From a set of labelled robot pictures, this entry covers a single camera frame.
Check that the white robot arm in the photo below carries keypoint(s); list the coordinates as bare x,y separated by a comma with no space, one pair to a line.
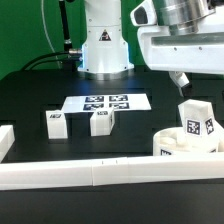
105,53

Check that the white marker sheet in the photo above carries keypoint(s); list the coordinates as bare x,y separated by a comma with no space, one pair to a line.
119,102

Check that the white U-shaped fence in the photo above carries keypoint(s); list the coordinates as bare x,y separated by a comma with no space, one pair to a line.
170,162

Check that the white round stool seat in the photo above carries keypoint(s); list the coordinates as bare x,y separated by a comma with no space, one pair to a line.
183,143

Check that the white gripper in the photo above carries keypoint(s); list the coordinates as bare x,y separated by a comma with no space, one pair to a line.
181,35

